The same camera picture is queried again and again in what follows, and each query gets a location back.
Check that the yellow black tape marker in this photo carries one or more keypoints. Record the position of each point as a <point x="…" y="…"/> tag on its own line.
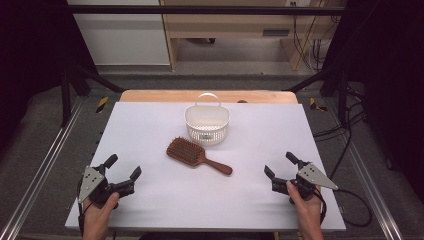
<point x="102" y="104"/>
<point x="314" y="104"/>

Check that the white cabinet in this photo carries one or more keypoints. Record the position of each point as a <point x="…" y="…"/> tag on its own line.
<point x="126" y="40"/>

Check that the wooden table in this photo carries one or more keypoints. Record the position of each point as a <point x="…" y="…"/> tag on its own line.
<point x="160" y="96"/>

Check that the black frame stand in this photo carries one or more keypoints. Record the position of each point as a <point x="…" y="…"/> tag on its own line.
<point x="66" y="96"/>
<point x="342" y="96"/>

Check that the person's left hand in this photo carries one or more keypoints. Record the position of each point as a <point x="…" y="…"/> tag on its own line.
<point x="98" y="213"/>

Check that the dark curtain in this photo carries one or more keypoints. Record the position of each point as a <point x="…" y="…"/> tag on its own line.
<point x="390" y="66"/>
<point x="30" y="50"/>

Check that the aluminium rail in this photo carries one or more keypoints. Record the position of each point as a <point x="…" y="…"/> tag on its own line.
<point x="370" y="186"/>
<point x="40" y="166"/>

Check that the black horizontal frame bar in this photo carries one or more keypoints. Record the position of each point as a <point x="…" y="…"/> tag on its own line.
<point x="200" y="9"/>

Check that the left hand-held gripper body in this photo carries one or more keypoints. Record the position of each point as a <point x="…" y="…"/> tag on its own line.
<point x="96" y="188"/>

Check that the white plastic basket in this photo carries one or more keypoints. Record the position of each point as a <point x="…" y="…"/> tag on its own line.
<point x="206" y="125"/>

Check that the white board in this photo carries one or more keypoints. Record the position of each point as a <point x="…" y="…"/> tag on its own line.
<point x="233" y="200"/>

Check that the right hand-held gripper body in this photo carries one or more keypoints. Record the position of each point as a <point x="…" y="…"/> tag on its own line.
<point x="308" y="180"/>

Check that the person's right hand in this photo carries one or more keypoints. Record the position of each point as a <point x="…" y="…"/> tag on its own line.
<point x="308" y="210"/>

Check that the light wooden desk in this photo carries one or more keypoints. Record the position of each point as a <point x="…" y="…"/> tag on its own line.
<point x="226" y="25"/>

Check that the brown wooden hairbrush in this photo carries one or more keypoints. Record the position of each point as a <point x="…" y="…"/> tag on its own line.
<point x="190" y="153"/>

